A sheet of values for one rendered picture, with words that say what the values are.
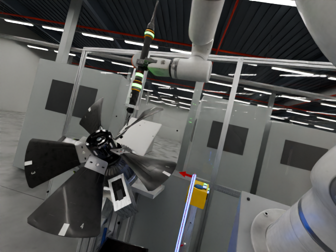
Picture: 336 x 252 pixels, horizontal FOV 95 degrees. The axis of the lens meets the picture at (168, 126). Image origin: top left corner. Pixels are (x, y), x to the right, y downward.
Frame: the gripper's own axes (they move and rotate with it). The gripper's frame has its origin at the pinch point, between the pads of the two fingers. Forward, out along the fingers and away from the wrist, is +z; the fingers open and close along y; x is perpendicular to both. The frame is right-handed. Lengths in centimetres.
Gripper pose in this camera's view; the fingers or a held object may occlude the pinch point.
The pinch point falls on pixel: (142, 65)
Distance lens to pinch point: 78.6
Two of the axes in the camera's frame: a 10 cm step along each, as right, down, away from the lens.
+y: 3.1, 0.9, 9.5
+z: -9.2, -2.2, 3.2
